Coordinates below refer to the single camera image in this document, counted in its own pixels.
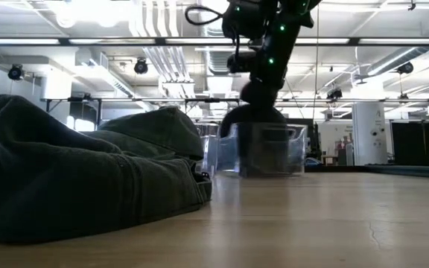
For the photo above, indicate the black room partition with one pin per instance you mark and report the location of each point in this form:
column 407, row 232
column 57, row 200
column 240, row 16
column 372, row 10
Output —
column 419, row 141

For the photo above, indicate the black ceiling spotlight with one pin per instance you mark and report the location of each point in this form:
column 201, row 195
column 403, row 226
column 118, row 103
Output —
column 140, row 66
column 15, row 72
column 334, row 94
column 405, row 68

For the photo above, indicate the dark green cap hat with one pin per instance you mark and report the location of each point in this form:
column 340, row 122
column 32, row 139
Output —
column 69, row 178

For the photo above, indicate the white round column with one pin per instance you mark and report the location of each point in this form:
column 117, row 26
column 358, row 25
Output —
column 369, row 134

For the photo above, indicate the black overhead frame rail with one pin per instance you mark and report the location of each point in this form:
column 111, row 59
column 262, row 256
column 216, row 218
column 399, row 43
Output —
column 125, row 41

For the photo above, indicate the clear plastic bin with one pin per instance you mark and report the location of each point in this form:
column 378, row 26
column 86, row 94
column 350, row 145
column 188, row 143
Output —
column 263, row 152

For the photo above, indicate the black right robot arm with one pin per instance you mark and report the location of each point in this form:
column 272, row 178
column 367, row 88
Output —
column 274, row 56

